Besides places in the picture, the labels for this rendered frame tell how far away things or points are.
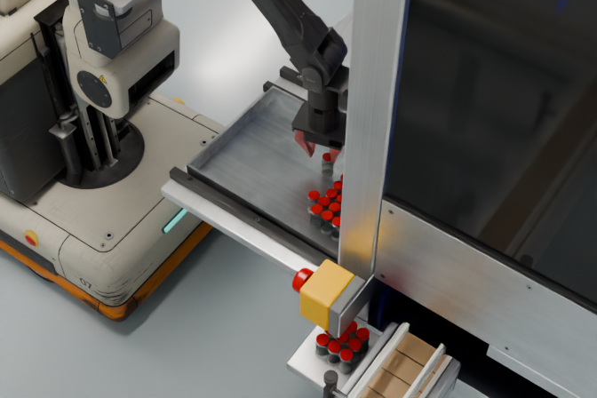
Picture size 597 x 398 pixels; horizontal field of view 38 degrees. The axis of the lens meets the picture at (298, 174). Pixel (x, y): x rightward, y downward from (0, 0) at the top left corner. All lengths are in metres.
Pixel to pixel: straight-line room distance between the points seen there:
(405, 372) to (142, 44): 1.03
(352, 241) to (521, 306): 0.27
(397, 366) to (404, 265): 0.18
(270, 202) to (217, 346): 0.92
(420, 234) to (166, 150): 1.41
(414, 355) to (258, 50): 2.01
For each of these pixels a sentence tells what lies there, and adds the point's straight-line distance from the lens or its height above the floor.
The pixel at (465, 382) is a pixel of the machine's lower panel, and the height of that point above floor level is 0.88.
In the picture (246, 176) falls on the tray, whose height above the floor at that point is 0.88.
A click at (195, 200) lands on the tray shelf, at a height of 0.88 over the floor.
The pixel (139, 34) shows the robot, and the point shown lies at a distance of 2.02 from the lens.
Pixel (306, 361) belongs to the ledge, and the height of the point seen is 0.88.
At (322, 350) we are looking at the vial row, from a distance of 1.37.
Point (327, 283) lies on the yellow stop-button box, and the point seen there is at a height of 1.03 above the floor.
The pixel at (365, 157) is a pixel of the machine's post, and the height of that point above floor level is 1.27.
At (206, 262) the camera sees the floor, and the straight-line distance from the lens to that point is 2.58.
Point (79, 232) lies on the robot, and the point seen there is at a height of 0.28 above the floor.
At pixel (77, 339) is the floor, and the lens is 2.50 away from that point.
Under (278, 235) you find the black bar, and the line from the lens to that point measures 1.50.
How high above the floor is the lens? 2.11
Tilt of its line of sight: 50 degrees down
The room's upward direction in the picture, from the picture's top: straight up
